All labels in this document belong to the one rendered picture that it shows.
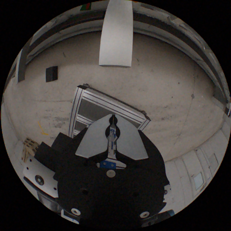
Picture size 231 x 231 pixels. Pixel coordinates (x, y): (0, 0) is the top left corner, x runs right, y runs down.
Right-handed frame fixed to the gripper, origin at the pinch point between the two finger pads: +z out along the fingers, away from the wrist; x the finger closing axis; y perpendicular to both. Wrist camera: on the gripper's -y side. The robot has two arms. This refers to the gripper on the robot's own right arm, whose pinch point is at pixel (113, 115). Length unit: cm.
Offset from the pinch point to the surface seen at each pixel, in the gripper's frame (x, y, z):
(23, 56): -23.6, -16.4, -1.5
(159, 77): 52, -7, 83
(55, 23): -26.9, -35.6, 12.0
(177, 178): 193, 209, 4
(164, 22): 16.7, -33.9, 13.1
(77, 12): -15.7, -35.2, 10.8
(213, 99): 250, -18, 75
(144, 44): 29, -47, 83
